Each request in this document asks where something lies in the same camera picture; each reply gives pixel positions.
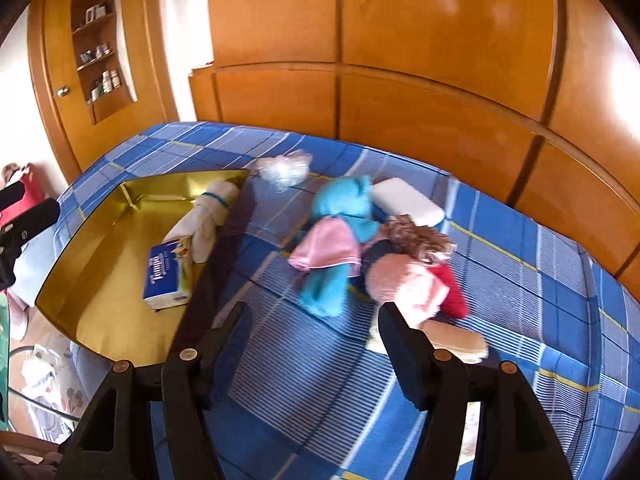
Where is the gold tray box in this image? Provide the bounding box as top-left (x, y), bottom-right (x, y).
top-left (36, 169), bottom-right (250, 366)

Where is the pink towel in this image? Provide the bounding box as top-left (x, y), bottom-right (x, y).
top-left (361, 240), bottom-right (448, 328)

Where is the cream cloth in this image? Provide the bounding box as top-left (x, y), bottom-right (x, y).
top-left (366, 311), bottom-right (489, 364)

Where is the white soap bar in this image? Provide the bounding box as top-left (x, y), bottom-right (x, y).
top-left (370, 178), bottom-right (445, 228)

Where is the white knit gloves pair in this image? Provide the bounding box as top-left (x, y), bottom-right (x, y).
top-left (163, 181), bottom-right (240, 263)

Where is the teal plush toy pink skirt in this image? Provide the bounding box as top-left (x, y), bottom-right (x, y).
top-left (288, 176), bottom-right (380, 318)

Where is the brown striped scrunchie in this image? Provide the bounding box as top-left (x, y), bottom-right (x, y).
top-left (384, 214), bottom-right (457, 266)

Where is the wooden wall shelf niche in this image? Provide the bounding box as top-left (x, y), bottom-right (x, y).
top-left (70, 0), bottom-right (138, 124)

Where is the wooden headboard cabinet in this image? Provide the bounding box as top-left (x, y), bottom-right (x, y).
top-left (192, 0), bottom-right (639, 292)

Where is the blue Tempo tissue pack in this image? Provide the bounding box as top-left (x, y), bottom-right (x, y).
top-left (142, 237), bottom-right (193, 311)

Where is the blue plaid bedsheet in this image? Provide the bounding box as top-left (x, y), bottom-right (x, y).
top-left (49, 120), bottom-right (640, 480)

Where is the red knit sock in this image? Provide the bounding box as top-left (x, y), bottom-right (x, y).
top-left (430, 263), bottom-right (469, 318)

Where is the red storage box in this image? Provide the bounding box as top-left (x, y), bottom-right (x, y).
top-left (0, 161), bottom-right (48, 229)

